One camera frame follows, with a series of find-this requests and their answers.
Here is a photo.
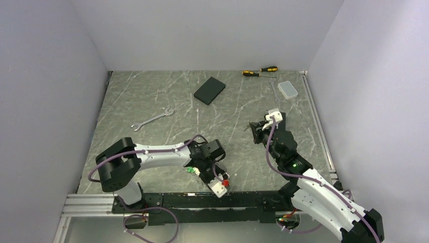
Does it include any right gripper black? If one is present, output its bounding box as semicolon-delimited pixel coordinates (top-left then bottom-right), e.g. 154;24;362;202
250;120;282;163

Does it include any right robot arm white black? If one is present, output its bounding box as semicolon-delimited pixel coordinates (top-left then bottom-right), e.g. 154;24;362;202
248;112;384;242

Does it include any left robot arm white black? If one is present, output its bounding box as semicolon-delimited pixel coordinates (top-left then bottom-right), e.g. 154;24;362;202
88;137;230;213

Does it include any green key tag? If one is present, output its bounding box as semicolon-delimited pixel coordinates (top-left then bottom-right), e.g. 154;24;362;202
186;167;195;174

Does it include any clear plastic box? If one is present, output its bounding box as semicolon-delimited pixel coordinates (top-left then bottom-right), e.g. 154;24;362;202
278;81;298;100

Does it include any large silver wrench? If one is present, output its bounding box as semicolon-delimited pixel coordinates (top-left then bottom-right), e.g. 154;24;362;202
131;107;175;131

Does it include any black flat box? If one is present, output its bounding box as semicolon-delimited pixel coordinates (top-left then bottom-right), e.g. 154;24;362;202
193;77;226;106

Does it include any orange black screwdriver rear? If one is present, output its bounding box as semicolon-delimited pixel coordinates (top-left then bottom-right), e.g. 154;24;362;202
258;66;278;72

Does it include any yellow black screwdriver front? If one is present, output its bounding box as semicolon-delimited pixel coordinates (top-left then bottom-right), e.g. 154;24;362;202
242;70;276;78

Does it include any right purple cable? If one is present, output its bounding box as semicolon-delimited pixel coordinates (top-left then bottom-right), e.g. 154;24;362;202
265;115;383;243

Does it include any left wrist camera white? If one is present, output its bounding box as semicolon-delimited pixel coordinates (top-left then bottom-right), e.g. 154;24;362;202
208;173;229;198

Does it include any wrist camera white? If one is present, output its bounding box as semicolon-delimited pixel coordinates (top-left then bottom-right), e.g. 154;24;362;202
208;173;229;198
262;108;283;130

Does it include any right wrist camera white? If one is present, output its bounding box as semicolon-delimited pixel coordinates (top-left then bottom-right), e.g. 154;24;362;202
262;108;283;130

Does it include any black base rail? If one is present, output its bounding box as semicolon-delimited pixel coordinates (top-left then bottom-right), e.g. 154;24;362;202
111;190;294;226

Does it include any aluminium frame rail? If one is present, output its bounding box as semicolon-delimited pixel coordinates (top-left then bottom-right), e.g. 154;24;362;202
53;71;358;243

